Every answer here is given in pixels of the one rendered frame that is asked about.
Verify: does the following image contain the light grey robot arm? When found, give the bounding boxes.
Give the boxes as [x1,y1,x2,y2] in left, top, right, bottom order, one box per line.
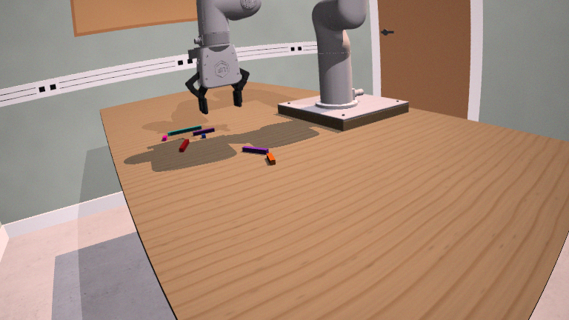
[188,0,367,110]

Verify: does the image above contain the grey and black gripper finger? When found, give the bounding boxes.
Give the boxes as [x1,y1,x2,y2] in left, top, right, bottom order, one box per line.
[185,72,208,114]
[231,68,250,107]

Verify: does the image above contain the red rod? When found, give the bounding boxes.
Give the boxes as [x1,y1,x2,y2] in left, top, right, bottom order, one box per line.
[179,139,190,153]

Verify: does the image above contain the turquoise rod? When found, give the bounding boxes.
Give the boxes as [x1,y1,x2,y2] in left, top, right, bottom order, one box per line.
[167,125,202,136]

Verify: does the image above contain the orange rod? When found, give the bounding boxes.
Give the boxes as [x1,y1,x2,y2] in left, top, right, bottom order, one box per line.
[267,153,276,165]

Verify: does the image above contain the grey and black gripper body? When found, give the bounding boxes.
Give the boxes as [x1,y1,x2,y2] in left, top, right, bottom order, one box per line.
[196,43,241,89]

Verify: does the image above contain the purple rod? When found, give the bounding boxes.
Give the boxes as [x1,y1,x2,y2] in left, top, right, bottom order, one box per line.
[193,127,215,136]
[242,146,269,155]

